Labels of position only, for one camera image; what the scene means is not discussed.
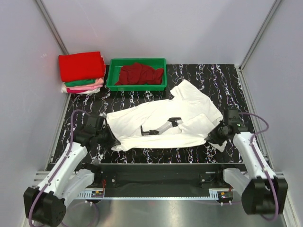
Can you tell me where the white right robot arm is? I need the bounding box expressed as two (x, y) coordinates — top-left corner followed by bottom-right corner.
(206, 122), (288, 220)

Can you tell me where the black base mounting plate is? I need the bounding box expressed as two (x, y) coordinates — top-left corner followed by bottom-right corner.
(97, 163), (246, 194)

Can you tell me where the dark red crumpled t-shirt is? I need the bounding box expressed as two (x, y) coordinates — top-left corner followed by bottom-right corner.
(115, 62), (164, 86)

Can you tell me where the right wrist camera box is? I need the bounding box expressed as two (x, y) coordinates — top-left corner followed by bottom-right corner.
(223, 109), (249, 134)

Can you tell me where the aluminium frame rail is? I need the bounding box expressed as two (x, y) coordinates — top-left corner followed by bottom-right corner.
(31, 171), (290, 190)

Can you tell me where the red folded t-shirt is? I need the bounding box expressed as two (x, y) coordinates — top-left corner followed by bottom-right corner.
(58, 52), (106, 82)

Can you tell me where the white printed t-shirt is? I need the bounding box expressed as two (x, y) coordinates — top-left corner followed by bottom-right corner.
(107, 80), (223, 151)

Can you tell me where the green plastic bin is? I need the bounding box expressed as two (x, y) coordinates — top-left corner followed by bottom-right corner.
(107, 58), (167, 91)

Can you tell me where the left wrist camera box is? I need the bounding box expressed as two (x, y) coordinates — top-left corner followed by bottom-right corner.
(84, 116), (105, 132)

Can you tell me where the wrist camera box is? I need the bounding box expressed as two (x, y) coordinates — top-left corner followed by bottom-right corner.
(223, 109), (249, 134)
(84, 116), (105, 132)

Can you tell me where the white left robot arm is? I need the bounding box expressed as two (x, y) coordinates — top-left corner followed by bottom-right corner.
(23, 125), (119, 227)

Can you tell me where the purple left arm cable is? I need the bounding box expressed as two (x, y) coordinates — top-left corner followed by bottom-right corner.
(28, 109), (100, 227)

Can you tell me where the green folded t-shirt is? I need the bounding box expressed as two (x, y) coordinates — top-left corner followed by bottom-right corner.
(64, 79), (96, 87)

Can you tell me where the white slotted cable duct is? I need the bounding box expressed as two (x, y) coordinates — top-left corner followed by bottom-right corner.
(76, 190), (218, 200)

